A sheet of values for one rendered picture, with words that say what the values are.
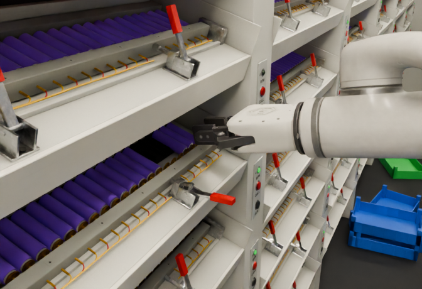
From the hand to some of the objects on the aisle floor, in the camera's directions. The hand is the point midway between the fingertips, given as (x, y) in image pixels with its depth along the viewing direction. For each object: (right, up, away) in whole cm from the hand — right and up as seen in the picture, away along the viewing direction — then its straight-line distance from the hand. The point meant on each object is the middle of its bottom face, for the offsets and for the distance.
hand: (211, 130), depth 70 cm
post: (0, -89, +52) cm, 103 cm away
